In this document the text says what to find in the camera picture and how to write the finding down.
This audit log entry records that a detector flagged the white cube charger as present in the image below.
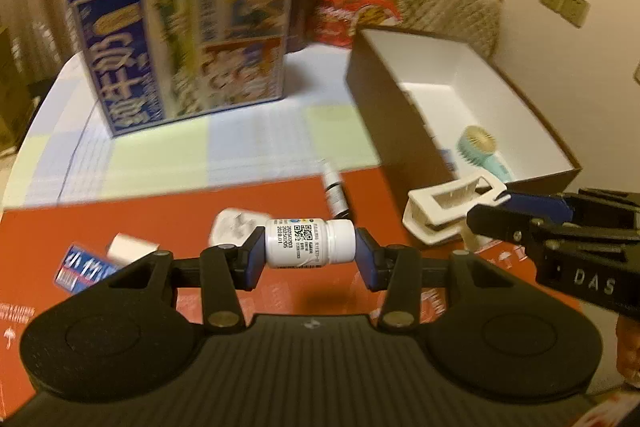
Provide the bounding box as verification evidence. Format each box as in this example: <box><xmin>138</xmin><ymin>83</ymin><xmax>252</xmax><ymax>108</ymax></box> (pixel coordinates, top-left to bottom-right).
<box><xmin>106</xmin><ymin>233</ymin><xmax>160</xmax><ymax>268</ymax></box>

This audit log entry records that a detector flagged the cream hair claw clip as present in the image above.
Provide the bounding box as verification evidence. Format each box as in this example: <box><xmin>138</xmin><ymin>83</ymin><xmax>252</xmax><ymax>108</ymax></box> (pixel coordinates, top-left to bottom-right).
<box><xmin>402</xmin><ymin>174</ymin><xmax>511</xmax><ymax>248</ymax></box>

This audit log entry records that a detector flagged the red instant meal bowl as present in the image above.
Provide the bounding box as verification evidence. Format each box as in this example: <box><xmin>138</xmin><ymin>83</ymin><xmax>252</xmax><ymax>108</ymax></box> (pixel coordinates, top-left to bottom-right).
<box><xmin>310</xmin><ymin>0</ymin><xmax>403</xmax><ymax>50</ymax></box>

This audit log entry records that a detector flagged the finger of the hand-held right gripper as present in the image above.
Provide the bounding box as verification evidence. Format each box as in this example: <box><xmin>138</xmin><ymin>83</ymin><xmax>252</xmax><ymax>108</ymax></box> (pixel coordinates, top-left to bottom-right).
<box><xmin>466</xmin><ymin>201</ymin><xmax>577</xmax><ymax>256</ymax></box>
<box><xmin>502</xmin><ymin>187</ymin><xmax>640</xmax><ymax>230</ymax></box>

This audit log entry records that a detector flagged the blue illustrated milk carton box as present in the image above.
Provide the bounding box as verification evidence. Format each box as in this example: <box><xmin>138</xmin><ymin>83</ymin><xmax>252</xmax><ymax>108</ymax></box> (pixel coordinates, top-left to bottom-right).
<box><xmin>67</xmin><ymin>0</ymin><xmax>298</xmax><ymax>138</ymax></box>

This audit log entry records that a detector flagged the clear case with blue insert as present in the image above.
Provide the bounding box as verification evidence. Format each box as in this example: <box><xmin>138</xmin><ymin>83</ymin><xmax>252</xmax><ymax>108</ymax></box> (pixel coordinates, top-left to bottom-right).
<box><xmin>55</xmin><ymin>243</ymin><xmax>126</xmax><ymax>294</ymax></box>

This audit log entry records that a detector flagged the white plug charger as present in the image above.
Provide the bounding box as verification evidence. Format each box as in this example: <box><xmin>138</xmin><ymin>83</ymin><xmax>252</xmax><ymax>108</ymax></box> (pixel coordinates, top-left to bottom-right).
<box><xmin>209</xmin><ymin>207</ymin><xmax>271</xmax><ymax>258</ymax></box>

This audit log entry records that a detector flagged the pastel checked tablecloth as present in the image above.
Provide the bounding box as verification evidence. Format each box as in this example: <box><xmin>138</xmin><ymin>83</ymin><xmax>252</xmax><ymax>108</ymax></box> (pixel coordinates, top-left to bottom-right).
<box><xmin>0</xmin><ymin>42</ymin><xmax>391</xmax><ymax>210</ymax></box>

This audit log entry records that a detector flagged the brown cardboard box white inside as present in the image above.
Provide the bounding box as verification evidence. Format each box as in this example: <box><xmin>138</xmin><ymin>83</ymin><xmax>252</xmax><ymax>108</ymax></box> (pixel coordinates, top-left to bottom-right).
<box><xmin>345</xmin><ymin>27</ymin><xmax>583</xmax><ymax>218</ymax></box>

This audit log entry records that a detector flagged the white pill bottle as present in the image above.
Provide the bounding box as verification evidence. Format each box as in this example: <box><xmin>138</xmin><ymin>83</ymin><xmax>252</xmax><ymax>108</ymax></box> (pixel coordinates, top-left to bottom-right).
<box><xmin>263</xmin><ymin>217</ymin><xmax>357</xmax><ymax>269</ymax></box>

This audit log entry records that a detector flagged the beige quilted chair cover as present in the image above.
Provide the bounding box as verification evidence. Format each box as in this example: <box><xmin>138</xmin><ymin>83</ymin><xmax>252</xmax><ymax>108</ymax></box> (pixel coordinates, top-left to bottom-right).
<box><xmin>385</xmin><ymin>0</ymin><xmax>501</xmax><ymax>58</ymax></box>

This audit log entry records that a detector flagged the red printed cardboard sheet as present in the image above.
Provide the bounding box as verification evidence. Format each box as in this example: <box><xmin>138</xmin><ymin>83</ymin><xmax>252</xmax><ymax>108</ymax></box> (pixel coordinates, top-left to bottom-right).
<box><xmin>0</xmin><ymin>167</ymin><xmax>640</xmax><ymax>427</ymax></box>

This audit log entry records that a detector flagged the teal handheld fan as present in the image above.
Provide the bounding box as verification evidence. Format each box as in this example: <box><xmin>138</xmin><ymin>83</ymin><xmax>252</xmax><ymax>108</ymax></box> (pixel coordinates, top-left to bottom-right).
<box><xmin>457</xmin><ymin>125</ymin><xmax>513</xmax><ymax>182</ymax></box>

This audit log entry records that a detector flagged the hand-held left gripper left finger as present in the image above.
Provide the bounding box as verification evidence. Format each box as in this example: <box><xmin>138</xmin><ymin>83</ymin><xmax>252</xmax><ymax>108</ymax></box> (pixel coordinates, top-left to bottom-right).
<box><xmin>107</xmin><ymin>226</ymin><xmax>268</xmax><ymax>333</ymax></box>

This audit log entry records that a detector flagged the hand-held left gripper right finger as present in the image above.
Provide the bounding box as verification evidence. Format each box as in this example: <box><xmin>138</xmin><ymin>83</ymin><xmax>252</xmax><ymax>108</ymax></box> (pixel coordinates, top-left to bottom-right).
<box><xmin>354</xmin><ymin>227</ymin><xmax>511</xmax><ymax>330</ymax></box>

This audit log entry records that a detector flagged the person's right hand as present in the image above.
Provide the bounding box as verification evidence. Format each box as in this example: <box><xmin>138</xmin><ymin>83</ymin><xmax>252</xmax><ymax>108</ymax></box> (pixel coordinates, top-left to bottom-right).
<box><xmin>616</xmin><ymin>313</ymin><xmax>640</xmax><ymax>389</ymax></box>

